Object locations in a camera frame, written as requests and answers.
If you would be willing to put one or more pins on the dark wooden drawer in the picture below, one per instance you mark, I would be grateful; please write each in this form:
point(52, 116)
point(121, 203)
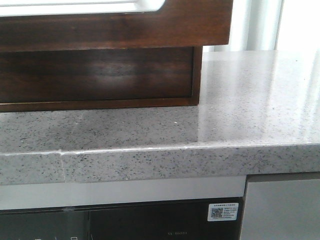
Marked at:
point(178, 23)

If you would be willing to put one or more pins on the dark wooden drawer cabinet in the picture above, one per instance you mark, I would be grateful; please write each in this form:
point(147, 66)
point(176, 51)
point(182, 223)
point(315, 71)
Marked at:
point(100, 79)

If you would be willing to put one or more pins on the black built-in appliance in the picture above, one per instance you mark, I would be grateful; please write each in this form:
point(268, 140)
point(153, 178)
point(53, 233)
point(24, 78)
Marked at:
point(163, 209)

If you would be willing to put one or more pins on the white QR code sticker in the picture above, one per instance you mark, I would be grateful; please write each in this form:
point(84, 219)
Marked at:
point(218, 212)

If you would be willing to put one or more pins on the white pleated curtain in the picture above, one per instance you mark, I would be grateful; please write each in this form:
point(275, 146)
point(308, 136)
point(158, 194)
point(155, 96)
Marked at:
point(263, 25)

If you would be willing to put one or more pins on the grey cabinet door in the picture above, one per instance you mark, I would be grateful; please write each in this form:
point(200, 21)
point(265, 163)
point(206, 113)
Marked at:
point(282, 207)

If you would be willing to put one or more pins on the white plastic tray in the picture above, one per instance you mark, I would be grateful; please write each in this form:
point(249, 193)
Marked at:
point(23, 8)

